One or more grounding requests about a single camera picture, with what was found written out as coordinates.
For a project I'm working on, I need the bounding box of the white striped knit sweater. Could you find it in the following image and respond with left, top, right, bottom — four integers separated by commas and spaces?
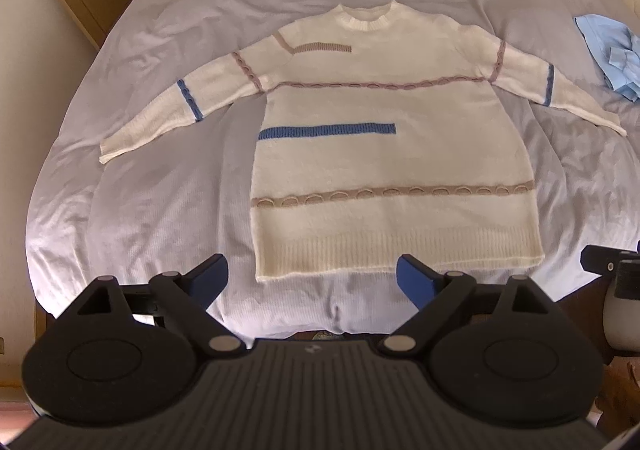
100, 2, 622, 281

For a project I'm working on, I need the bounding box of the light blue folded garment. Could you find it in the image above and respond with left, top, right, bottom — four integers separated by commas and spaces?
574, 14, 639, 104

